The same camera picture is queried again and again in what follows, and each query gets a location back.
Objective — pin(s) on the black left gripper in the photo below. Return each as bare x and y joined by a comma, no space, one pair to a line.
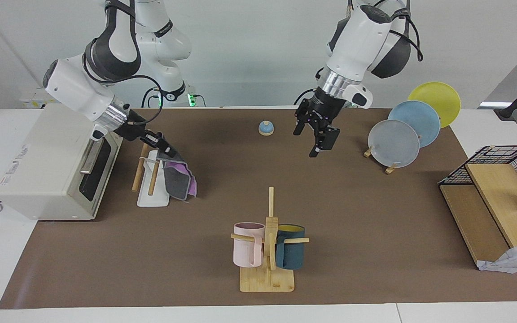
323,110

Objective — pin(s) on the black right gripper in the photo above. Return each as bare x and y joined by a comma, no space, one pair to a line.
135,128

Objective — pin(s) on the purple grey-backed towel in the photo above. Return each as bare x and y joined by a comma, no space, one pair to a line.
177,184

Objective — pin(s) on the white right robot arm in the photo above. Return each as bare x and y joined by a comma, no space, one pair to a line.
74,89

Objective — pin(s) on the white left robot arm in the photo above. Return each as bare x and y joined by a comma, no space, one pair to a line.
357,40

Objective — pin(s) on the white towel rack wooden bars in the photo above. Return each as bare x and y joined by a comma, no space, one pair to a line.
151,199

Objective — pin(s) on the wooden plate rack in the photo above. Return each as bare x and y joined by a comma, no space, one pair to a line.
391,170

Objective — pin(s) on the blue call bell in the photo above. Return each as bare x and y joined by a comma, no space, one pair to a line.
266,129

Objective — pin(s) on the brown table mat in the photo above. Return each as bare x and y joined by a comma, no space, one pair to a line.
222,188

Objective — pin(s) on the grey plate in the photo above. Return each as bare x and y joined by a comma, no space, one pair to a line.
393,143

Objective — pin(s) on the light blue plate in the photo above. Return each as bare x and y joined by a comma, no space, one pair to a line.
424,121

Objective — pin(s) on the dark green mug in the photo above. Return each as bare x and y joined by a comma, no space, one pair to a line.
291,255

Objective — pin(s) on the beige toaster oven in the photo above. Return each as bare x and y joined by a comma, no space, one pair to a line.
38,170

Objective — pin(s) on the yellow plate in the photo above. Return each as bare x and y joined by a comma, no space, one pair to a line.
438,101

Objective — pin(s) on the pink mug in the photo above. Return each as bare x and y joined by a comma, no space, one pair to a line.
243,251

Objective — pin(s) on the white power strip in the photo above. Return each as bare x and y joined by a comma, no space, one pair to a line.
32,103

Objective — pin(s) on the wooden mug tree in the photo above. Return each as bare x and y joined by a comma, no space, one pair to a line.
267,280

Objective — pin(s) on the wooden shelf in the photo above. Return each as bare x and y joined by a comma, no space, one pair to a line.
478,224

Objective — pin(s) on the marble-pattern paper sheet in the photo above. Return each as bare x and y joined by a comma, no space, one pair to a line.
514,262

